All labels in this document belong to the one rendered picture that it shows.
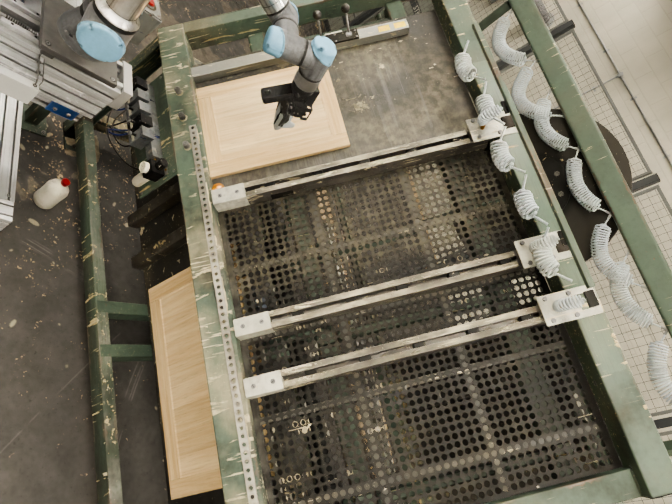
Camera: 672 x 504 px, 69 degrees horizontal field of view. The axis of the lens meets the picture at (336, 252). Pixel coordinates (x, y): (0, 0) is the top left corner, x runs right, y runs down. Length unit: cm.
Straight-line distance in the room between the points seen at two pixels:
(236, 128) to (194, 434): 124
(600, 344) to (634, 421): 24
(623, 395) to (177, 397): 164
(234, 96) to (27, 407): 148
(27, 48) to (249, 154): 81
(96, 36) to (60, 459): 160
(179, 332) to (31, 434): 65
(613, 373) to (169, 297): 174
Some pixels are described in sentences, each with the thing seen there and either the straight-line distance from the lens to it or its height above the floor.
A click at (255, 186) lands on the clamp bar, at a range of 190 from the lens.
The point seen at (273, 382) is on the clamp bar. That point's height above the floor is 100.
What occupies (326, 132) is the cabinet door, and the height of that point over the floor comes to 131.
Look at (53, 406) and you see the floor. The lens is 237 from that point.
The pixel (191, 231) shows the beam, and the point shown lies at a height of 82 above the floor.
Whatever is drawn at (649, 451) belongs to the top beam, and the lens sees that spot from 181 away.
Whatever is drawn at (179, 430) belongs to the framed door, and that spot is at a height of 34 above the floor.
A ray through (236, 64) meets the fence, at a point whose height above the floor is 107.
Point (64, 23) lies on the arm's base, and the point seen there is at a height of 107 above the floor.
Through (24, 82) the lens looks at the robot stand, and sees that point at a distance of 165.
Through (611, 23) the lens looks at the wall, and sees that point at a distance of 767.
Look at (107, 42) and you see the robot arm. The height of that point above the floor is 123.
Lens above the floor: 206
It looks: 27 degrees down
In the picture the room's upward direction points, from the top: 65 degrees clockwise
